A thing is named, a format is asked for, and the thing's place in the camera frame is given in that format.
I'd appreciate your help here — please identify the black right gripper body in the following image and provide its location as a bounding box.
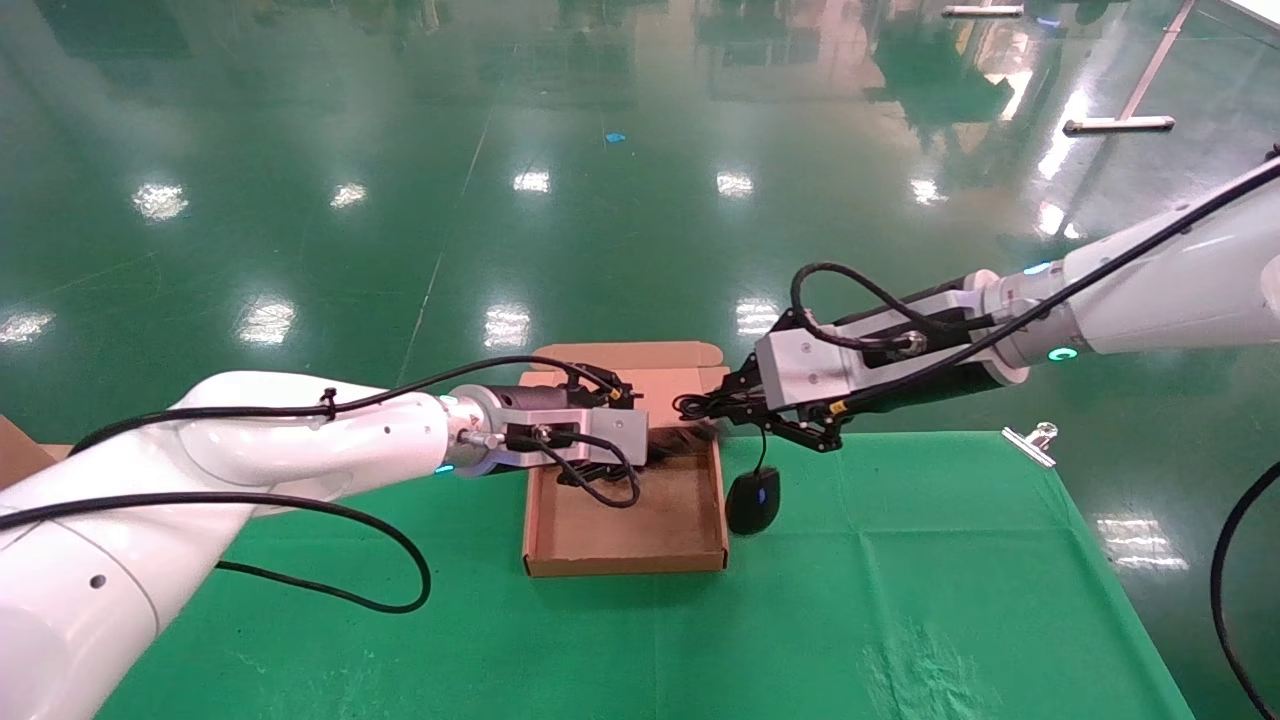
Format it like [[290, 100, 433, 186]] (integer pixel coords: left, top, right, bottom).
[[722, 360, 801, 423]]

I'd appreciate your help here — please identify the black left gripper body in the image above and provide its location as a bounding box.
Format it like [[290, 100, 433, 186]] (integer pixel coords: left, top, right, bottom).
[[558, 410, 671, 487]]

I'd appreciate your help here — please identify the black wired computer mouse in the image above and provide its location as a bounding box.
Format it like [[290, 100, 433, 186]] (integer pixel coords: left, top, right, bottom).
[[675, 393, 783, 537]]

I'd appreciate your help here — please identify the open brown cardboard box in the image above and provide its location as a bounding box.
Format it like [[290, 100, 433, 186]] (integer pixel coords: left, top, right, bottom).
[[520, 342, 733, 579]]

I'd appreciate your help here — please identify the green tablecloth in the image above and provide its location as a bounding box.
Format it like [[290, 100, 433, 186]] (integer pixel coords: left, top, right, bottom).
[[95, 430, 1196, 720]]

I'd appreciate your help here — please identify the silver binder clip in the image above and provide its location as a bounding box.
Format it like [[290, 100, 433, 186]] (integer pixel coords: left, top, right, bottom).
[[1002, 422, 1059, 469]]

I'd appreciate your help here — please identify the brown cardboard carton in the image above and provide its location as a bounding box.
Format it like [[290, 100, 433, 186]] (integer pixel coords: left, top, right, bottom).
[[0, 415, 53, 493]]

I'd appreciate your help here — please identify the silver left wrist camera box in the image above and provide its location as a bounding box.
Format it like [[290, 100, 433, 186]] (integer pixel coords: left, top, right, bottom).
[[573, 406, 651, 471]]

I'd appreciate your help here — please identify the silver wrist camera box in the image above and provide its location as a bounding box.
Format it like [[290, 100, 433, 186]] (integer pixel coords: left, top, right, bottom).
[[755, 328, 863, 413], [573, 406, 651, 471]]

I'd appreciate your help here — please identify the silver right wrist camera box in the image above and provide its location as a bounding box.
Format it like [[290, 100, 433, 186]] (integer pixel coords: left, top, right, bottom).
[[755, 328, 863, 413]]

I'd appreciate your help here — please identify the white table leg frame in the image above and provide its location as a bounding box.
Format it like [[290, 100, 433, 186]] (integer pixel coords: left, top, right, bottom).
[[1062, 0, 1198, 136]]

